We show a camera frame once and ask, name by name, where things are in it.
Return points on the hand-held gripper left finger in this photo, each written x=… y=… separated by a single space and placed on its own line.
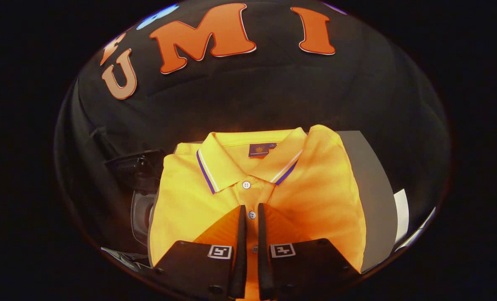
x=241 y=259

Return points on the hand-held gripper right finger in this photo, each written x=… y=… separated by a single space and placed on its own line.
x=264 y=267

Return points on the yellow polo shirt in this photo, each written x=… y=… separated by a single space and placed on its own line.
x=315 y=196

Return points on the white sheet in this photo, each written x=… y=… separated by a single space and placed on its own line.
x=401 y=213

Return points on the black side curtain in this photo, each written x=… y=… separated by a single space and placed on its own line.
x=70 y=159

